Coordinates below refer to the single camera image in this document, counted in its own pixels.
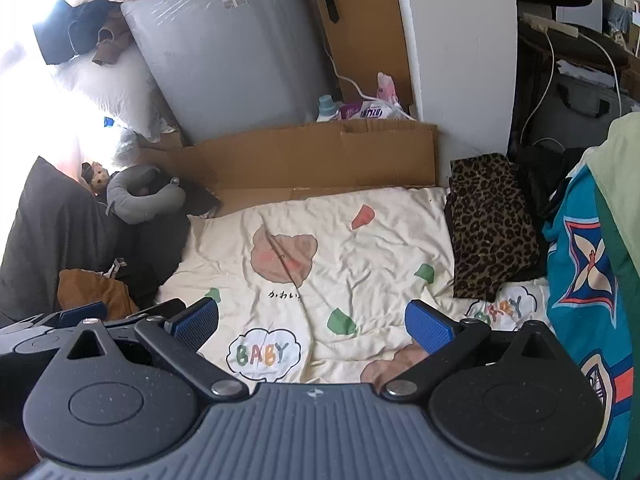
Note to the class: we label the white plastic bag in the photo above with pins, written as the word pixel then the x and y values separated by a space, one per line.
pixel 125 142

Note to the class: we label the pink packet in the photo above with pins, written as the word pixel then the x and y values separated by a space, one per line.
pixel 386 90

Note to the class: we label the detergent bottle with teal cap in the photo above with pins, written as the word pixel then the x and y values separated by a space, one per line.
pixel 326 110

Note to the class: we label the dark wooden desk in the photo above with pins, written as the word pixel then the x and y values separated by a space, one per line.
pixel 600 47

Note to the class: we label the grey neck pillow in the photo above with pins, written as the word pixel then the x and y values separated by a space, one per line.
pixel 125 205

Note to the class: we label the black garment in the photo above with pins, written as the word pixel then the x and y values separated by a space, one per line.
pixel 160 245

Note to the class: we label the white power strip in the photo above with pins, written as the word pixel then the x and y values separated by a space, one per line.
pixel 550 25

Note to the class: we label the small teddy bear toy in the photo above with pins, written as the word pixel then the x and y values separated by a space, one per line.
pixel 100 177

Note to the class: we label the dark grey pillow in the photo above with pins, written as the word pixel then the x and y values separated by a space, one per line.
pixel 50 240

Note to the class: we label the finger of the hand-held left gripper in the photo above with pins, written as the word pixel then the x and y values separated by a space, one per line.
pixel 155 311
pixel 82 311

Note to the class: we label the upright cardboard panel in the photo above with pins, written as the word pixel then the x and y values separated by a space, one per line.
pixel 370 35

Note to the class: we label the white patterned cloth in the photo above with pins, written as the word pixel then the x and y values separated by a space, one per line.
pixel 115 267

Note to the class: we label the brown plush item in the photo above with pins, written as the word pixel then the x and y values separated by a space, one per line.
pixel 112 40

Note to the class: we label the grey suitcase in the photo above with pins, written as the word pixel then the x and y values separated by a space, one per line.
pixel 585 125

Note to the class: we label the green garment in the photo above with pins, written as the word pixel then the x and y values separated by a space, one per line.
pixel 620 185

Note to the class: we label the flat cardboard sheet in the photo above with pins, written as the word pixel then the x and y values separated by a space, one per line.
pixel 300 160

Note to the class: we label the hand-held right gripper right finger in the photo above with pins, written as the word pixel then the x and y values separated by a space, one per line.
pixel 430 327

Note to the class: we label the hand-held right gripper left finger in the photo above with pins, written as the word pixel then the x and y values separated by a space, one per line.
pixel 192 322

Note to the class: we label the teal printed garment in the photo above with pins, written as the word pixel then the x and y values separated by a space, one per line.
pixel 575 310

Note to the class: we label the dark navy garment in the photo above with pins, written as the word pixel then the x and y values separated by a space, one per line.
pixel 60 35

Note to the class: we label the brown garment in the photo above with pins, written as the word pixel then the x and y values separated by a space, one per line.
pixel 95 290

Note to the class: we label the cream printed blanket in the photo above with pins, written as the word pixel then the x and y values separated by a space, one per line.
pixel 350 260

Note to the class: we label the leopard print skirt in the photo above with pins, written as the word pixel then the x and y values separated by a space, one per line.
pixel 490 230

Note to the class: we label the white pillow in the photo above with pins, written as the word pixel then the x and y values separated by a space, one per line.
pixel 115 90

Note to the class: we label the crumpled black cloth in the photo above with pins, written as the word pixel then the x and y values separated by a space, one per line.
pixel 540 180

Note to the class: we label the grey appliance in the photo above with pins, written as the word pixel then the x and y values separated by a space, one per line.
pixel 225 60

